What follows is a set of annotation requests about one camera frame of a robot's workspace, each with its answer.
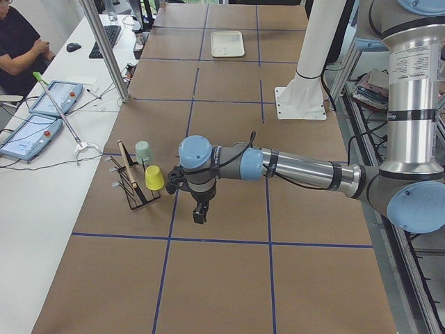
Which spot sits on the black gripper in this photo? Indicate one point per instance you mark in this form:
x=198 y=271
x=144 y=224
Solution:
x=201 y=198

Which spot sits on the pale green cup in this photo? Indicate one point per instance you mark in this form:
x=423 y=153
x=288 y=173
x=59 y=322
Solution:
x=144 y=153

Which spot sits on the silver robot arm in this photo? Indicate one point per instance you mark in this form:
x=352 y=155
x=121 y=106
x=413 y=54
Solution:
x=408 y=187

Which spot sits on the yellow cup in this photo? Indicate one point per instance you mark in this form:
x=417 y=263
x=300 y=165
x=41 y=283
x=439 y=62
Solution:
x=154 y=179

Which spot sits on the cream plastic tray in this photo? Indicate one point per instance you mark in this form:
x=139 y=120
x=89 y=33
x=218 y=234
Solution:
x=227 y=44

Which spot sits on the metal cup on desk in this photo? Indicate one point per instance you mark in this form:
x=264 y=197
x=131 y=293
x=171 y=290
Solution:
x=140 y=39

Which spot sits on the reacher grabber stick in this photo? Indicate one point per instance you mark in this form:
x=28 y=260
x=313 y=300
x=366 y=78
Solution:
x=80 y=145

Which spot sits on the upper blue teach pendant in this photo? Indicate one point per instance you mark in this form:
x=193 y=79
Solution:
x=64 y=93

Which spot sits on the blue teach pendant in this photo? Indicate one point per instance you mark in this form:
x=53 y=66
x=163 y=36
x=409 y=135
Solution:
x=64 y=93
x=31 y=137

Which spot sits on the lower blue teach pendant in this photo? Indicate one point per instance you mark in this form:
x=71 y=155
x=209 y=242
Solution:
x=31 y=137

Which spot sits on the black computer mouse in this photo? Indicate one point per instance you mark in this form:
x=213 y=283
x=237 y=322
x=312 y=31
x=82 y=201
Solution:
x=73 y=46

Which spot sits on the stack of books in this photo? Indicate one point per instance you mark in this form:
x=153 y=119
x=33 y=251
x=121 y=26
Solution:
x=372 y=89

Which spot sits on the person in black shirt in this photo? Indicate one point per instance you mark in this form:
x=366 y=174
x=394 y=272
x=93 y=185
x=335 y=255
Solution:
x=23 y=52

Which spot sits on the black wire cup rack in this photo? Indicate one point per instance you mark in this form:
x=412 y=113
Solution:
x=124 y=166

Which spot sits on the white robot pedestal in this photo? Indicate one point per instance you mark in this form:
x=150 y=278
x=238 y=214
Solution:
x=302 y=98

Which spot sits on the aluminium frame post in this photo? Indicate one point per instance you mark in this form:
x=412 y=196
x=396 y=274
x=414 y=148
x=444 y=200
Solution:
x=104 y=45

